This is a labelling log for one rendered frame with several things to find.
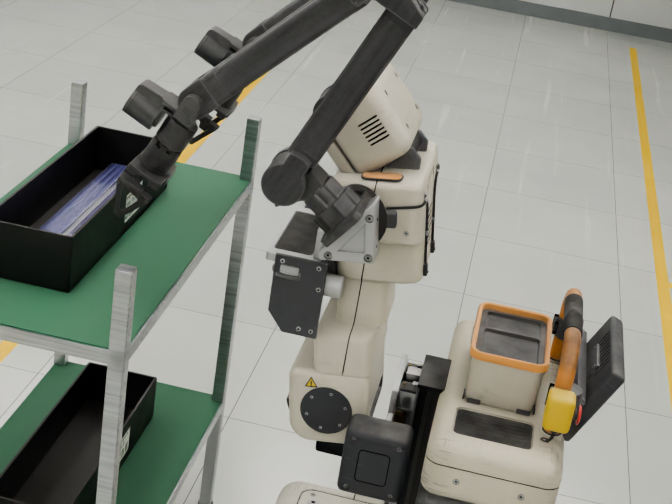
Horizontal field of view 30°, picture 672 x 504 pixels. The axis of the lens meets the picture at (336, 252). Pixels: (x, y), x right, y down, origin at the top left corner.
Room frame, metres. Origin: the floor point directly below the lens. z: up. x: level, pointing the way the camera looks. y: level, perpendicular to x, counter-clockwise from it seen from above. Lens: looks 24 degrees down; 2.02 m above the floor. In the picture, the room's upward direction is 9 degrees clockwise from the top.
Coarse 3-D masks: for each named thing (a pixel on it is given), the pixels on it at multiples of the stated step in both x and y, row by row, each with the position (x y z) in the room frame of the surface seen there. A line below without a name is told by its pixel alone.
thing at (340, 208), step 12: (336, 180) 2.03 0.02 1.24; (324, 192) 2.00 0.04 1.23; (336, 192) 2.01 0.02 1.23; (348, 192) 2.01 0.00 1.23; (312, 204) 2.00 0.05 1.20; (324, 204) 1.99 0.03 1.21; (336, 204) 1.99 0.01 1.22; (348, 204) 2.00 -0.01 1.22; (360, 204) 2.01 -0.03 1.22; (324, 216) 1.99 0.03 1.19; (336, 216) 1.98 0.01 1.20; (348, 216) 1.98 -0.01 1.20; (360, 216) 1.97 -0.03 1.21; (324, 228) 2.00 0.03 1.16; (336, 228) 1.96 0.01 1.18; (348, 228) 1.96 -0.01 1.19; (324, 240) 1.97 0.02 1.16
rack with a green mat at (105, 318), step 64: (256, 128) 2.70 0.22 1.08; (192, 192) 2.58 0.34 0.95; (128, 256) 2.20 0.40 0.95; (192, 256) 2.25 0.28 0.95; (0, 320) 1.87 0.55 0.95; (64, 320) 1.91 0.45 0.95; (128, 320) 1.84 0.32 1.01; (64, 384) 2.66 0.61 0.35; (0, 448) 2.35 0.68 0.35; (192, 448) 2.48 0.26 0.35
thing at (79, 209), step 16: (112, 176) 2.48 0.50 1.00; (80, 192) 2.37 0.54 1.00; (96, 192) 2.38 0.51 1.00; (112, 192) 2.40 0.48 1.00; (64, 208) 2.28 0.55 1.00; (80, 208) 2.29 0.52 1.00; (96, 208) 2.30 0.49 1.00; (48, 224) 2.19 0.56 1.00; (64, 224) 2.20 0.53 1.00; (80, 224) 2.22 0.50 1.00
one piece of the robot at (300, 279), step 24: (288, 216) 2.32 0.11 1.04; (312, 216) 2.34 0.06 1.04; (288, 240) 2.20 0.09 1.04; (312, 240) 2.22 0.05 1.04; (288, 264) 2.12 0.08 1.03; (312, 264) 2.11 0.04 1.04; (288, 288) 2.12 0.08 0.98; (312, 288) 2.11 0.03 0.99; (336, 288) 2.12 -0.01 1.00; (288, 312) 2.12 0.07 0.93; (312, 312) 2.11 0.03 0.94; (312, 336) 2.11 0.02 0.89
